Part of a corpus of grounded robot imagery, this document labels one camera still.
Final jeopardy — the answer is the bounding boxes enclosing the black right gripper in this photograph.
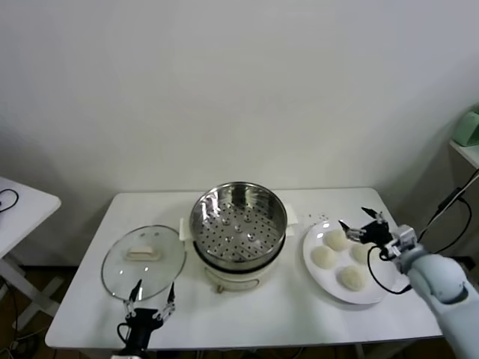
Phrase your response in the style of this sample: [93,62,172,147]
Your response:
[338,206,394,251]

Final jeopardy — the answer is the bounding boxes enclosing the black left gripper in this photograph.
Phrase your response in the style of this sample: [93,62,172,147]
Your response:
[122,278,177,351]

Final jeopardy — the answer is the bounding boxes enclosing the white steamed baozi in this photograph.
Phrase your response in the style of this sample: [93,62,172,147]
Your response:
[338,264,367,291]
[323,230,351,251]
[311,246,339,269]
[351,242,375,265]

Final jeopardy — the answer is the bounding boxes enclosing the round glass pot lid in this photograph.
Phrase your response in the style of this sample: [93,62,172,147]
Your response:
[100,224,187,302]

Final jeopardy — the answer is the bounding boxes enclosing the perforated steel steamer basket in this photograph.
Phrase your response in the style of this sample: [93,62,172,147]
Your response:
[179,182,300,272]

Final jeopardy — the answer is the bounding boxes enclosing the white round plate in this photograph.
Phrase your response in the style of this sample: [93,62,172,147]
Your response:
[302,220,397,304]

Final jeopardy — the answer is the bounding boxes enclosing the cream electric cooker pot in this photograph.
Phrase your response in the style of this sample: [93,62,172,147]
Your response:
[179,224,297,295]

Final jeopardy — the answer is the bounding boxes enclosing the white shelf board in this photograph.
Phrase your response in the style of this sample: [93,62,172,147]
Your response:
[448,140,479,169]

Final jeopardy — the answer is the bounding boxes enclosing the pale green appliance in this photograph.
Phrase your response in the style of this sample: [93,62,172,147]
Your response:
[451,106,479,147]

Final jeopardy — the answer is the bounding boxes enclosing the white folding side table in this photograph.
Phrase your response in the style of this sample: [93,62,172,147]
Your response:
[0,176,63,332]

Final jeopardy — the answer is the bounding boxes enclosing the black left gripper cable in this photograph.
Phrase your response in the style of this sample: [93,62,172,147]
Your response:
[117,322,132,346]

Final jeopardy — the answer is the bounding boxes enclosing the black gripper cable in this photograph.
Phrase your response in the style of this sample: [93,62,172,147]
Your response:
[117,322,132,346]
[366,245,412,295]

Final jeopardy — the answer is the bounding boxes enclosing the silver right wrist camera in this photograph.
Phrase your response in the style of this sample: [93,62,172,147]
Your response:
[388,224,418,259]

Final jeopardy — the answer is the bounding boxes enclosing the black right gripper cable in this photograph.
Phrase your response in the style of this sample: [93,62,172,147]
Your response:
[366,245,412,295]

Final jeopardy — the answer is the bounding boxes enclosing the black power adapter cable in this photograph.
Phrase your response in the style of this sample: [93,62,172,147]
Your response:
[417,170,479,255]

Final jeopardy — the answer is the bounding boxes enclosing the black floor cable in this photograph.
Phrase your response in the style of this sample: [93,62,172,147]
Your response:
[0,278,19,332]

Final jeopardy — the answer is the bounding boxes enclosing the thin black cable loop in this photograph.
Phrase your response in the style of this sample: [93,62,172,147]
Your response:
[0,188,20,214]

